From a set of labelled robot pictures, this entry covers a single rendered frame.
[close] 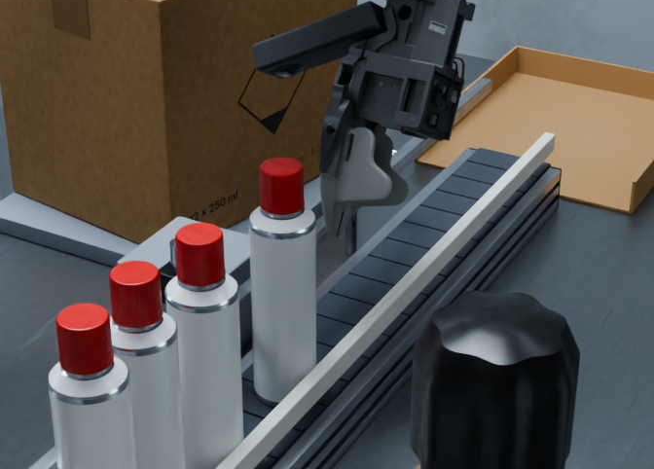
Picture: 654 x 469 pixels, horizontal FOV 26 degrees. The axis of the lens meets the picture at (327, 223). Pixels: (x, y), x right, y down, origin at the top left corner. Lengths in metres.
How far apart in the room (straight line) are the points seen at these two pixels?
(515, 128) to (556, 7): 1.26
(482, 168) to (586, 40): 1.48
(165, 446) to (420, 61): 0.37
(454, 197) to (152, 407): 0.58
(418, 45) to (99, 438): 0.42
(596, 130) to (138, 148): 0.61
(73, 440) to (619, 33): 2.19
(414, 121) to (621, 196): 0.52
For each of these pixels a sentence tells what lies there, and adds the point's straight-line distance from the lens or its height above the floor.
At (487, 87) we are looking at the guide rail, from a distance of 1.52.
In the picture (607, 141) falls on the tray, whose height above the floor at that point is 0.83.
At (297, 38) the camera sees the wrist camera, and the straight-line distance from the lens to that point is 1.17.
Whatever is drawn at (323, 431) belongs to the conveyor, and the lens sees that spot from 1.13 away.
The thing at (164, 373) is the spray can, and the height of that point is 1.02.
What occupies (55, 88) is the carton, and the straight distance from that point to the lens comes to 1.44.
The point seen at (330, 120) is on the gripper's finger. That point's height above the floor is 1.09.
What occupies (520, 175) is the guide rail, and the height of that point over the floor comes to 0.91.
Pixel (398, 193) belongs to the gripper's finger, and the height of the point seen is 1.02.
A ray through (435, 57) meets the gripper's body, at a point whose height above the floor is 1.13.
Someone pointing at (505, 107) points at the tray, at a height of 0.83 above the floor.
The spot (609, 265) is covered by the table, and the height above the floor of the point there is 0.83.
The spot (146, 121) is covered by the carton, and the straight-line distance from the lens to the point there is 1.36.
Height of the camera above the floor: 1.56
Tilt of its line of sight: 29 degrees down
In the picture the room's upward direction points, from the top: straight up
